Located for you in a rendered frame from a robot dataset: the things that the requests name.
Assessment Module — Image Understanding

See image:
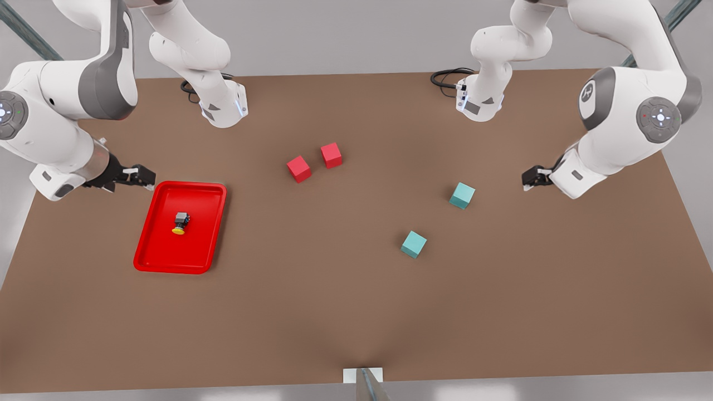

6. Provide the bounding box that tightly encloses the teal cube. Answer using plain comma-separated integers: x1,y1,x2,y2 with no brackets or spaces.
401,231,428,260
449,182,476,211

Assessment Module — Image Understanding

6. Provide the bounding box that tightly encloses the red plastic tray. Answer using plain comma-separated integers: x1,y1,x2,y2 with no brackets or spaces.
133,181,228,275

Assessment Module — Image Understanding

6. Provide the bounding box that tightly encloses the red cube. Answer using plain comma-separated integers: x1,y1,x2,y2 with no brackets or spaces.
286,155,312,184
320,142,343,169

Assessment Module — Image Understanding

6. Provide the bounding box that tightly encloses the black cable loop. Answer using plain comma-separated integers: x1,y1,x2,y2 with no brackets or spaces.
430,67,477,99
180,72,235,104

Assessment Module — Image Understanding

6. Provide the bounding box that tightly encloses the silver frame post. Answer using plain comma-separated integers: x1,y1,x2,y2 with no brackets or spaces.
356,368,392,401
621,0,704,68
0,3,63,61

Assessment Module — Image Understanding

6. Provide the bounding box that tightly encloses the white post foot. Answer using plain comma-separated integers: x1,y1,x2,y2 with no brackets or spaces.
343,368,384,384

